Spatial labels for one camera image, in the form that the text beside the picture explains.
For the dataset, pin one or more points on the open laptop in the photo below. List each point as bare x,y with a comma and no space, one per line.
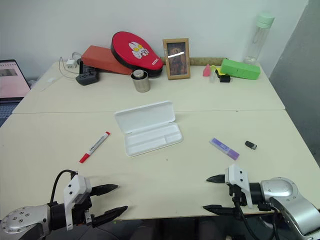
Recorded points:
11,80

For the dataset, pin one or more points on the clear bottle green cap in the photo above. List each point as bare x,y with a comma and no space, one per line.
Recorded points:
257,40

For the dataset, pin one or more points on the black power strip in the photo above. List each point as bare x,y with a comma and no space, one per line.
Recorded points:
86,76

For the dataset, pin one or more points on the red rectangular box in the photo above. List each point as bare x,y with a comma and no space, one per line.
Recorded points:
100,58

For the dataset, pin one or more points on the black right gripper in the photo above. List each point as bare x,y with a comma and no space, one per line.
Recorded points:
238,196

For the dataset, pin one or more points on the white plug charger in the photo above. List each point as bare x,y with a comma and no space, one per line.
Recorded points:
71,64

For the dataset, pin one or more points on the red paddle case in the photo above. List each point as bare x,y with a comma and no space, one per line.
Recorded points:
135,51

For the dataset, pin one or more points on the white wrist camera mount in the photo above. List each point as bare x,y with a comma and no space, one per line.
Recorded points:
75,185
236,175

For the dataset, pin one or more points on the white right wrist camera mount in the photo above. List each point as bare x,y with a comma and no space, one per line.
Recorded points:
236,175

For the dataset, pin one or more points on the red and white marker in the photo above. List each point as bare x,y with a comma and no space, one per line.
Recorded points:
95,147

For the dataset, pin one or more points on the yellow small item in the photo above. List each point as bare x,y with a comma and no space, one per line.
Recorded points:
218,70

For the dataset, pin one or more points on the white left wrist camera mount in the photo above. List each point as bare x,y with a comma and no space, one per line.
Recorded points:
75,185

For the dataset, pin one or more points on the green rectangular box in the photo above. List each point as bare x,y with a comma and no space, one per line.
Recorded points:
240,70

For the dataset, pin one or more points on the white open pencil case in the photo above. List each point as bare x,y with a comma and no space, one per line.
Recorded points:
150,140

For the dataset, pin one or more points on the silver metal cup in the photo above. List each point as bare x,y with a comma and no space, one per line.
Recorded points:
141,82

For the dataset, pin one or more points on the black small adapter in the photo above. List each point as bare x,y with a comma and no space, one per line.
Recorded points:
225,78

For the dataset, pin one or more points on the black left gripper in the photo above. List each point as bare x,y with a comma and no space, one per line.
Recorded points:
81,208

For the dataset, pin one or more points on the small clear tube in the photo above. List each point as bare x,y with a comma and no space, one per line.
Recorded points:
212,76

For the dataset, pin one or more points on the pink triangular block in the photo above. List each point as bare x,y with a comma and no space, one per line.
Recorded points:
207,71

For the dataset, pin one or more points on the wooden picture frame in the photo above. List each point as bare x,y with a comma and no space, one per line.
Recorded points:
177,60

